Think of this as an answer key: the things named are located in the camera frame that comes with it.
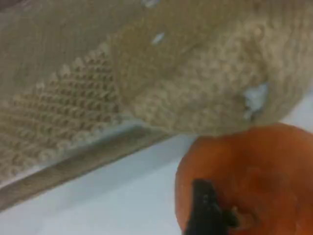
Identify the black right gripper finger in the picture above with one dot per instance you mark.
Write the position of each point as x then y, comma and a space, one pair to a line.
204, 210

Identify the orange fruit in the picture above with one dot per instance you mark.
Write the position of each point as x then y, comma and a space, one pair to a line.
264, 176

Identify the brown burlap tote bag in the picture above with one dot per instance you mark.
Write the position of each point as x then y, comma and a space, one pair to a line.
146, 73

